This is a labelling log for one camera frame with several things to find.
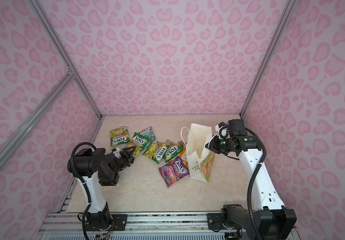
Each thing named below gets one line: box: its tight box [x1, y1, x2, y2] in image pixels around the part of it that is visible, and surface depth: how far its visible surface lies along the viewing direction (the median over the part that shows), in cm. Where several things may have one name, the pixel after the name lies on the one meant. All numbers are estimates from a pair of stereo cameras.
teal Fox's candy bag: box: [138, 126, 156, 146], surface depth 107 cm
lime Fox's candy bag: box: [142, 141, 168, 164], surface depth 97 cm
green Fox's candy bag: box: [163, 139, 184, 163], surface depth 95 cm
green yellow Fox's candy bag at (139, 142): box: [123, 132, 151, 159], surface depth 103 cm
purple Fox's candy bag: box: [158, 156, 190, 188], surface depth 88 cm
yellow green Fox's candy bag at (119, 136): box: [109, 126, 130, 147], surface depth 106 cm
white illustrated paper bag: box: [181, 123, 215, 183], surface depth 80 cm
